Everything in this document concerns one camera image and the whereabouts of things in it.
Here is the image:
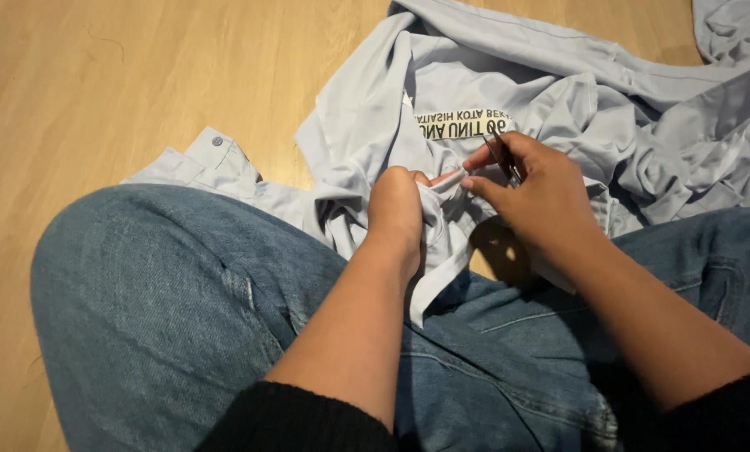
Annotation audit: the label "person's right hand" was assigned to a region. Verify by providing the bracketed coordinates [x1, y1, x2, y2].
[460, 131, 602, 265]

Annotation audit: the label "cream printed name patch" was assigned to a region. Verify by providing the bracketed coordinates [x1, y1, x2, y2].
[415, 108, 516, 141]

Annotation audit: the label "person's blue jeans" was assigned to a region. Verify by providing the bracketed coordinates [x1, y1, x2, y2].
[31, 184, 750, 452]

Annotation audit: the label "person's black sleeves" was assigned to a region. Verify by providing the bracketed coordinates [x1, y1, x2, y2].
[194, 364, 750, 452]

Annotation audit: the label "small metal thread snips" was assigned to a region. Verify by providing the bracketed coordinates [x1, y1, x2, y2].
[483, 126, 524, 188]

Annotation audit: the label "light blue shirt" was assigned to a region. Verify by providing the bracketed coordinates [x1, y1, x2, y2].
[121, 0, 750, 329]

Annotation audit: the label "person's left hand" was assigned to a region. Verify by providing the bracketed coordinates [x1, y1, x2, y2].
[366, 166, 462, 265]

